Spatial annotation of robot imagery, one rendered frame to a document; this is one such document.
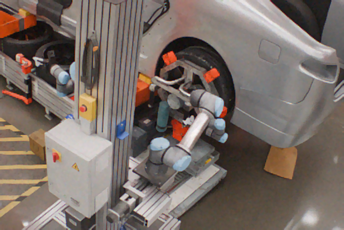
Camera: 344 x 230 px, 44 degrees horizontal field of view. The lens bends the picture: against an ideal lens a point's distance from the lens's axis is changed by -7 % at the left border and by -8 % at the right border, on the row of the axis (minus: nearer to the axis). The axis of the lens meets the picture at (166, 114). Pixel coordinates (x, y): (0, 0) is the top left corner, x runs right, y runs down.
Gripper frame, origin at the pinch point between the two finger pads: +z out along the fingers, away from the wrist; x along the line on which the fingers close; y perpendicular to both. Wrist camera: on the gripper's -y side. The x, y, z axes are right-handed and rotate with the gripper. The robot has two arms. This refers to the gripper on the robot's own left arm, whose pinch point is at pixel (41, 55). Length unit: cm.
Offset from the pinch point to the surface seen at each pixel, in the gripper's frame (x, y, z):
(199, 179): 121, 101, -82
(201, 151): 133, 84, -66
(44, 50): 78, 63, 125
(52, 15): 85, 25, 128
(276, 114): 122, 6, -127
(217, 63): 117, -7, -66
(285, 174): 202, 97, -125
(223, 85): 114, 5, -81
